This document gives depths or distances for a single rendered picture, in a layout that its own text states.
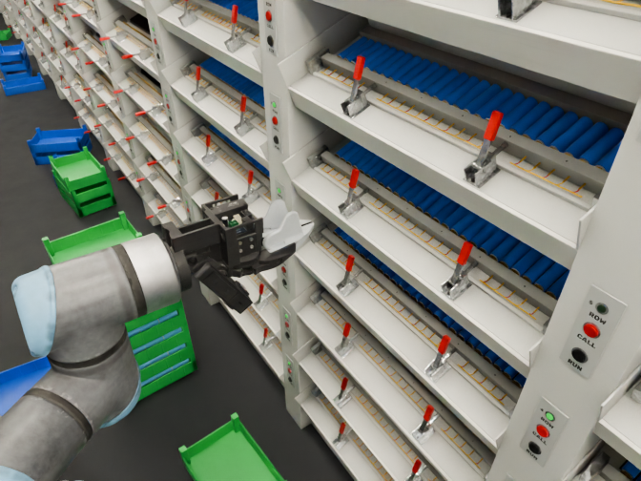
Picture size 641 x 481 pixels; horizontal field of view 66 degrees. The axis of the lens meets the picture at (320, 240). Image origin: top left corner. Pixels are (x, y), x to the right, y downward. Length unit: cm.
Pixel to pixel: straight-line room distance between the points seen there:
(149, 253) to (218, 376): 133
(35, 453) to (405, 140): 60
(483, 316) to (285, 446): 107
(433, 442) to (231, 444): 82
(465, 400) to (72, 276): 65
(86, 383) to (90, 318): 9
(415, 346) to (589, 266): 45
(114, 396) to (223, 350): 133
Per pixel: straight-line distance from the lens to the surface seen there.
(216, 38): 129
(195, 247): 62
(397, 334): 99
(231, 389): 186
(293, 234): 68
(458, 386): 93
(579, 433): 75
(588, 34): 57
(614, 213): 57
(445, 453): 109
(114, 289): 59
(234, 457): 171
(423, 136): 76
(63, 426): 63
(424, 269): 83
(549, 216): 64
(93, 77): 307
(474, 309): 78
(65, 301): 58
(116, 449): 183
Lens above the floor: 148
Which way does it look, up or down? 37 degrees down
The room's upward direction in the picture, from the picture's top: straight up
